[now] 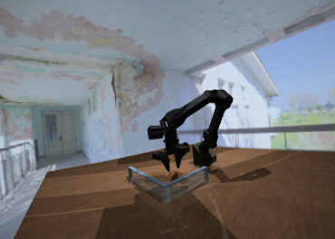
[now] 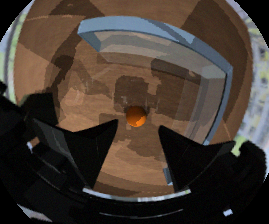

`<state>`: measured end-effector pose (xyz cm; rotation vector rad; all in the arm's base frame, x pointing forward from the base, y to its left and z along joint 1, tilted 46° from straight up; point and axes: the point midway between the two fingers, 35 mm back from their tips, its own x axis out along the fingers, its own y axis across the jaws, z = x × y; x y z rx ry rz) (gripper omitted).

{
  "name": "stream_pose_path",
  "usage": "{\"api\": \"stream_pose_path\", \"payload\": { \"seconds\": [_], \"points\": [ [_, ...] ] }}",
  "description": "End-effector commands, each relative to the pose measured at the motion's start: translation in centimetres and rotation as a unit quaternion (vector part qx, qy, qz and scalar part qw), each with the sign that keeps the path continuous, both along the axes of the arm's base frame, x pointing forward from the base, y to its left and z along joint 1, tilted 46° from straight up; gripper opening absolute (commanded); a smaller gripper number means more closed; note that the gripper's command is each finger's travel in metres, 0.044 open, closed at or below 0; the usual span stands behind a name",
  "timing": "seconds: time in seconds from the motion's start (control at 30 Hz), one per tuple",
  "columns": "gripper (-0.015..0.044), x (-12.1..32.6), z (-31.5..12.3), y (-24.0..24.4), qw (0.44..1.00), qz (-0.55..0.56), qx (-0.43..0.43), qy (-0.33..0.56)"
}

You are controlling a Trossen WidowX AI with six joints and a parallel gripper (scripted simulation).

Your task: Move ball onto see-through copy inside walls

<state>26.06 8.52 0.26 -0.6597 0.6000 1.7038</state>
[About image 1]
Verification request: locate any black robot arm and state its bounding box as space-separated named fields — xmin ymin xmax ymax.
xmin=148 ymin=90 xmax=234 ymax=156

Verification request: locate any clear low l-shaped wall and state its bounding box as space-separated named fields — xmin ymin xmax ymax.
xmin=128 ymin=168 xmax=208 ymax=203

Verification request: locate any orange-brown ball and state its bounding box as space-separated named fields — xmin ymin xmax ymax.
xmin=171 ymin=172 xmax=178 ymax=180

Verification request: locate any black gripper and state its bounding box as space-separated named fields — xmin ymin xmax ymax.
xmin=152 ymin=137 xmax=186 ymax=172

